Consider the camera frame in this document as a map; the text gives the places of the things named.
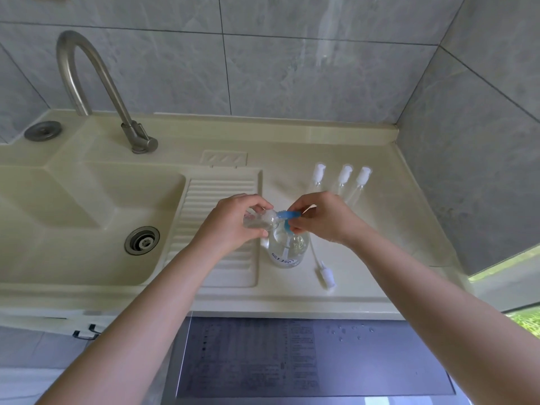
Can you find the clear hand sanitizer pump bottle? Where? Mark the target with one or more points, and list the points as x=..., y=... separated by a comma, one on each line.
x=287, y=248

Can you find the steel sink drain strainer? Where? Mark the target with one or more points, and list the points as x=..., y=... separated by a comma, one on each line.
x=142, y=240

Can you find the person's left forearm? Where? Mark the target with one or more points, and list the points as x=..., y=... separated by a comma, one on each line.
x=122, y=329

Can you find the white cabinet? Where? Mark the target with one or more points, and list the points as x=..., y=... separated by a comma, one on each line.
x=38, y=322

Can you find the white spray cap with tube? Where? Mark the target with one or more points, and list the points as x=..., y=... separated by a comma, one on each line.
x=327, y=279

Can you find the round steel hole cover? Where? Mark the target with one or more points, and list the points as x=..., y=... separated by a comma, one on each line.
x=43, y=131

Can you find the grey washing machine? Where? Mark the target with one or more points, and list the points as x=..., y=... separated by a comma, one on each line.
x=371, y=366

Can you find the person's right forearm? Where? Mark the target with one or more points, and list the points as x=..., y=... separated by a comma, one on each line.
x=443, y=312

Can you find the curved steel faucet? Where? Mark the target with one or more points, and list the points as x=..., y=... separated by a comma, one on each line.
x=109, y=86

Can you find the person's right hand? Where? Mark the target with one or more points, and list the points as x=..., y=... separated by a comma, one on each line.
x=329, y=219

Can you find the glass window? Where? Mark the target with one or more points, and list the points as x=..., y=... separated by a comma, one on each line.
x=510, y=286

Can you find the small clear bottle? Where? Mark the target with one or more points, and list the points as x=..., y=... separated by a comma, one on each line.
x=344, y=174
x=263, y=220
x=361, y=181
x=319, y=172

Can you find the cream sink with washboard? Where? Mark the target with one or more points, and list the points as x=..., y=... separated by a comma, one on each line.
x=50, y=206

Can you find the person's left hand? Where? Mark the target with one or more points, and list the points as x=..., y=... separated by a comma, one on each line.
x=225, y=225

